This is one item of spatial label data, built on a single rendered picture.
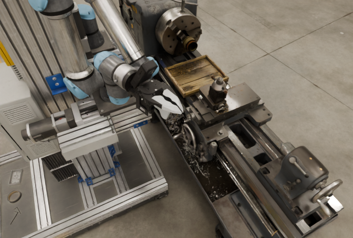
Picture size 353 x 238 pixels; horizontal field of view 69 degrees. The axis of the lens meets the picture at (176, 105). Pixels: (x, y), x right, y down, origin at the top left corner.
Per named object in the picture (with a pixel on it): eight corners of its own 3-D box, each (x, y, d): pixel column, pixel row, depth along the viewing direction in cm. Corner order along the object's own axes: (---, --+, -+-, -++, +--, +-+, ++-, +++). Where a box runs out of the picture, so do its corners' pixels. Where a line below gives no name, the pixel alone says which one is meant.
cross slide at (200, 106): (186, 109, 157) (186, 103, 154) (243, 86, 170) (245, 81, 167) (200, 128, 147) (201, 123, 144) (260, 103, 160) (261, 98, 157)
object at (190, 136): (178, 137, 179) (178, 115, 161) (191, 132, 182) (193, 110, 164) (198, 168, 163) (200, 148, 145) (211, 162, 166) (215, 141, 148)
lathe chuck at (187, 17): (155, 51, 193) (158, 11, 170) (191, 44, 205) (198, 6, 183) (161, 58, 187) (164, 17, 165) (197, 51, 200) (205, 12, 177)
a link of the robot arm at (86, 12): (97, 33, 152) (91, 11, 142) (73, 34, 151) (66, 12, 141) (99, 22, 160) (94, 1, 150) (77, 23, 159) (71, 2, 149)
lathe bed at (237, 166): (153, 70, 219) (151, 52, 205) (187, 59, 229) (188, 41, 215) (278, 253, 127) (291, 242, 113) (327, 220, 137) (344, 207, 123)
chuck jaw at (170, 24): (175, 34, 182) (165, 24, 173) (180, 29, 181) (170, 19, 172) (183, 42, 176) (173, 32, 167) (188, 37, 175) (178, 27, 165)
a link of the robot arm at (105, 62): (113, 64, 93) (108, 44, 87) (133, 78, 88) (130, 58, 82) (95, 75, 89) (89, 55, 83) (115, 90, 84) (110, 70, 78)
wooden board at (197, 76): (164, 72, 189) (164, 67, 186) (206, 58, 200) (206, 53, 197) (183, 98, 171) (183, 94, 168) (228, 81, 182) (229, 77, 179)
